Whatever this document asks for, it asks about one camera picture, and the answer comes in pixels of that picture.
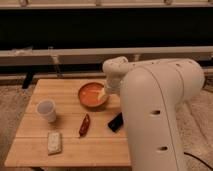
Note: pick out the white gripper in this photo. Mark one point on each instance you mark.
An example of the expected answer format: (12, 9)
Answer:
(112, 86)

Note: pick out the orange ceramic bowl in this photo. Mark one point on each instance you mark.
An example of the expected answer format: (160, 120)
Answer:
(88, 95)

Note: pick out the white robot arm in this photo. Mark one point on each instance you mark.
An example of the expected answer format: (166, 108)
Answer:
(150, 91)

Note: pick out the black rectangular device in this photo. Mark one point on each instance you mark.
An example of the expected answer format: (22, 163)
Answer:
(116, 123)

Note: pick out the red chili pepper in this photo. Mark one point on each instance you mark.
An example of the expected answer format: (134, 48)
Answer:
(84, 126)

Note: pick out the wooden table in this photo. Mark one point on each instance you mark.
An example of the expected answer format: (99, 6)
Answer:
(99, 147)

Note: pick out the white wrapped snack bar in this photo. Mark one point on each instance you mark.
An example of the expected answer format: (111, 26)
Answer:
(54, 144)

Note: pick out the long grey rail beam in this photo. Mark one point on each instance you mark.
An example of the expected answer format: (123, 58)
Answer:
(24, 57)

